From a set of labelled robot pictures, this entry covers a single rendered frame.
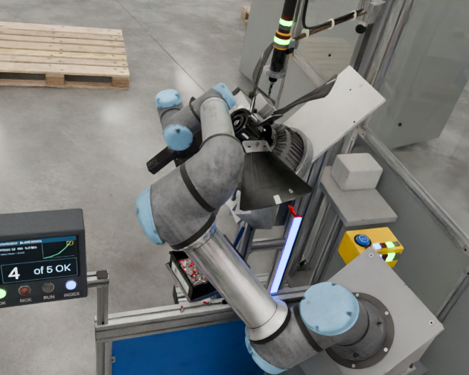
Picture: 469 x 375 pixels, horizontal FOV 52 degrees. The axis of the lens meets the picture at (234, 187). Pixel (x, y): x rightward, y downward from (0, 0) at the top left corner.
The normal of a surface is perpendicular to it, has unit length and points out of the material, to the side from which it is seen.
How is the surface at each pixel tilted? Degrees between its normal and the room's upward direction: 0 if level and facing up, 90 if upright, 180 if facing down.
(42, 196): 0
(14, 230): 15
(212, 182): 52
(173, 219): 74
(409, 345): 44
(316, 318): 36
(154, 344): 90
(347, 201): 0
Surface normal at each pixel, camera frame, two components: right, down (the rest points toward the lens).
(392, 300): -0.49, -0.45
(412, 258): -0.94, 0.06
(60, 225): 0.08, -0.91
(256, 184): -0.06, -0.61
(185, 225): 0.25, 0.19
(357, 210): 0.16, -0.78
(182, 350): 0.29, 0.63
